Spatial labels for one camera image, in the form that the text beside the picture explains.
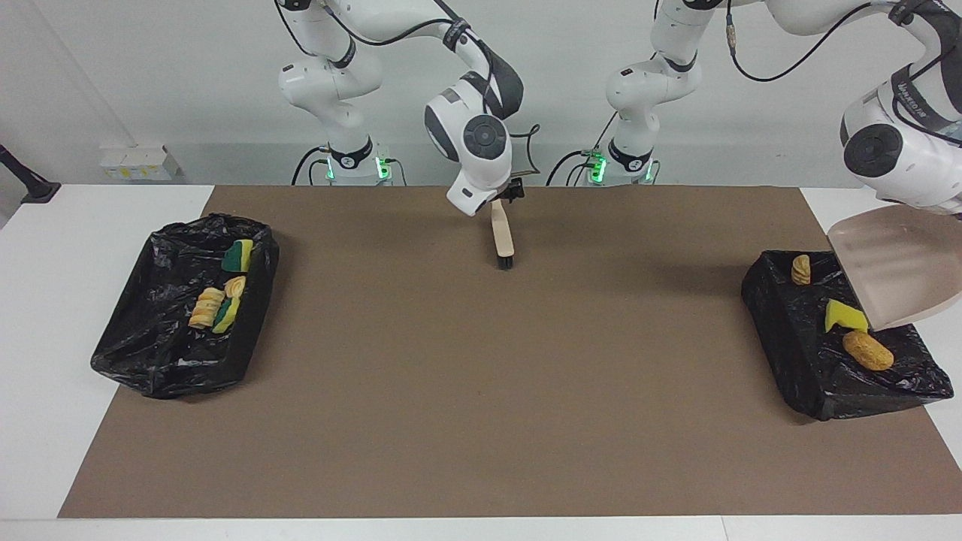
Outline beige hand brush black bristles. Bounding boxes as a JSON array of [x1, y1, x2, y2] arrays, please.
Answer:
[[490, 197, 516, 271]]

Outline yellow sponge with green pad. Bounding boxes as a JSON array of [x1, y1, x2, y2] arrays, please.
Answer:
[[220, 239, 254, 274]]

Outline small yellow sponge piece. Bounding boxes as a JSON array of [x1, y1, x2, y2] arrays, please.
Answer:
[[211, 295, 243, 334]]

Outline large striped croissant piece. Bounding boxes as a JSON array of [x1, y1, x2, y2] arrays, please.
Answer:
[[187, 287, 225, 330]]

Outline notched yellow sponge piece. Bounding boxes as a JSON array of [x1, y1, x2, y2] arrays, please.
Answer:
[[824, 299, 870, 334]]

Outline brown oval bread roll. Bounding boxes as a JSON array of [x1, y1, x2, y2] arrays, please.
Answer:
[[842, 331, 895, 372]]

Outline beige plastic dustpan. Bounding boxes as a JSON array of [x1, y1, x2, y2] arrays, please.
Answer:
[[827, 205, 962, 332]]

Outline boxy bin with black bag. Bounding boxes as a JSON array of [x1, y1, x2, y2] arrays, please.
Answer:
[[741, 249, 955, 422]]

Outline right black bin bag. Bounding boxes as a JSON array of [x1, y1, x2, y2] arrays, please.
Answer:
[[90, 213, 280, 400]]

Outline brown paper table mat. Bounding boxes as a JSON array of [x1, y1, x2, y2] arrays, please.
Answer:
[[59, 186, 962, 519]]

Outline black stand foot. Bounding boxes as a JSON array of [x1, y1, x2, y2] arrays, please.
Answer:
[[0, 144, 61, 204]]

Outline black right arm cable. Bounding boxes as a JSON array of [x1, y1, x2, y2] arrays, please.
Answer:
[[274, 0, 542, 177]]

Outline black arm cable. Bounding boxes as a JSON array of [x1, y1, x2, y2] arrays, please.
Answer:
[[725, 0, 962, 147], [274, 0, 542, 177]]

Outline black left base cable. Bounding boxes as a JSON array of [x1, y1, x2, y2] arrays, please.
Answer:
[[546, 113, 621, 186]]

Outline black base cable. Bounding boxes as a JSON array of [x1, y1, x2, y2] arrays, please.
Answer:
[[292, 147, 331, 186], [546, 113, 621, 186]]

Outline black right base cable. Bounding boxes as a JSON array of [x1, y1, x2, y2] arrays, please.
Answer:
[[292, 147, 331, 186]]

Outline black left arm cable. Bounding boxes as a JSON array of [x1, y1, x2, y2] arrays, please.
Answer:
[[725, 0, 962, 147]]

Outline white wall socket box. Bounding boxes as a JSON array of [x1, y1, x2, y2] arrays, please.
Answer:
[[100, 145, 181, 181]]

